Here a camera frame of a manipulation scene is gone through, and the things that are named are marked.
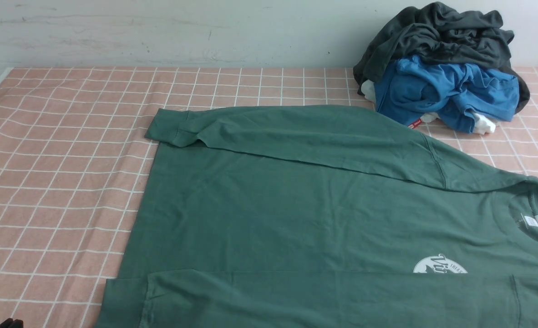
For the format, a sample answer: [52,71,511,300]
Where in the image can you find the blue crumpled garment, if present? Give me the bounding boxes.
[374,56,519,133]

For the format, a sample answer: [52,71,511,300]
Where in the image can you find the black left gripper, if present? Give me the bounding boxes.
[0,319,24,328]

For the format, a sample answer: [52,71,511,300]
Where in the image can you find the green long-sleeved shirt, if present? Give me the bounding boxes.
[96,105,538,328]

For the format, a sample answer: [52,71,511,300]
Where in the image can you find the dark grey crumpled garment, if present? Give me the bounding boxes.
[353,1,531,113]

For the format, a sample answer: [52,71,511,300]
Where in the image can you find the pink checkered tablecloth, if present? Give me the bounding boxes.
[0,67,538,328]

